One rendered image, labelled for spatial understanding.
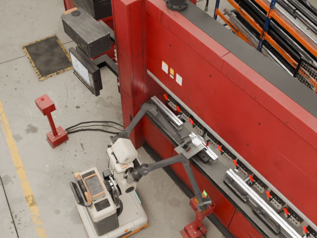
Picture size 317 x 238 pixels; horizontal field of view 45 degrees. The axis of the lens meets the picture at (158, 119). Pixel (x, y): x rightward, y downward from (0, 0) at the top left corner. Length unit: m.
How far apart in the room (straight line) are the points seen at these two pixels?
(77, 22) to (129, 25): 0.56
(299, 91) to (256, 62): 0.38
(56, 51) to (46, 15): 0.97
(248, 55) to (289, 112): 0.58
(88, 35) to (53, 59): 2.74
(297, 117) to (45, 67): 4.43
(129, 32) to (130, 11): 0.23
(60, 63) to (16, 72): 0.69
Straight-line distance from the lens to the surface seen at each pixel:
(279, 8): 5.02
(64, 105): 5.70
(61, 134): 5.24
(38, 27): 7.06
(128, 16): 3.48
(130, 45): 3.71
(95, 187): 3.85
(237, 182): 3.87
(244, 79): 2.88
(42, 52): 6.54
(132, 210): 4.41
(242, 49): 3.06
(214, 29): 3.20
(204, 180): 4.11
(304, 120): 2.71
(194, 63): 3.30
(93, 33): 3.70
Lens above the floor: 4.31
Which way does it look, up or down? 53 degrees down
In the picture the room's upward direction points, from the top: 1 degrees clockwise
